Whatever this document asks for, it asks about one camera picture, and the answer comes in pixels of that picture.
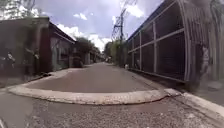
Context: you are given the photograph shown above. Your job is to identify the tall metal mesh fence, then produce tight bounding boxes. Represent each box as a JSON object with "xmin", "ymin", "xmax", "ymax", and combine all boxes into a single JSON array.
[{"xmin": 126, "ymin": 0, "xmax": 224, "ymax": 84}]

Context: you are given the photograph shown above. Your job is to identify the grey asphalt road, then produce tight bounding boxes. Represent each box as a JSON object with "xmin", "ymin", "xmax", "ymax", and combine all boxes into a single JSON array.
[{"xmin": 0, "ymin": 62, "xmax": 224, "ymax": 128}]

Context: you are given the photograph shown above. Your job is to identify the pale concrete kerb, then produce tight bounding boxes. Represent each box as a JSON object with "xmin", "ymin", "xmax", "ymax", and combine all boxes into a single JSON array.
[{"xmin": 128, "ymin": 69, "xmax": 224, "ymax": 123}]

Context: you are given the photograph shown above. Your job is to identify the dark overgrown wall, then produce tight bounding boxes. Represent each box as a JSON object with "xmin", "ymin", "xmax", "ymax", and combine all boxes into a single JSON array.
[{"xmin": 0, "ymin": 16, "xmax": 52, "ymax": 82}]

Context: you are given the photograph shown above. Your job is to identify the dark leafy tree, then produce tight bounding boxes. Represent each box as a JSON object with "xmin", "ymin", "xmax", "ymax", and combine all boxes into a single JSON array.
[{"xmin": 71, "ymin": 37, "xmax": 101, "ymax": 68}]

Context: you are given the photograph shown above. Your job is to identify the grey building dark roof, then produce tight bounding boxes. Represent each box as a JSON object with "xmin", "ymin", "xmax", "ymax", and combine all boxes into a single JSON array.
[{"xmin": 48, "ymin": 21, "xmax": 78, "ymax": 72}]

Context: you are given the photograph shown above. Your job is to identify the green roadside trees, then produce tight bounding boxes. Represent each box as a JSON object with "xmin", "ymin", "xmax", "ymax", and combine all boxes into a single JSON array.
[{"xmin": 103, "ymin": 39, "xmax": 129, "ymax": 66}]

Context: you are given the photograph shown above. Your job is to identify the pale concrete speed bump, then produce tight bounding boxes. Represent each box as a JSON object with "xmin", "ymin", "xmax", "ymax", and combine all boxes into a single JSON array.
[{"xmin": 6, "ymin": 84, "xmax": 183, "ymax": 106}]

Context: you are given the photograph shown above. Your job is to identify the utility pole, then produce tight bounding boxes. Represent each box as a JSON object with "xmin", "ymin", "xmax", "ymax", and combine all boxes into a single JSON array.
[{"xmin": 119, "ymin": 8, "xmax": 125, "ymax": 66}]

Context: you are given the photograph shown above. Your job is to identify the overhead wires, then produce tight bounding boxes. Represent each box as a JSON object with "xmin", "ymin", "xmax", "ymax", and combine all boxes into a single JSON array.
[{"xmin": 111, "ymin": 0, "xmax": 139, "ymax": 41}]

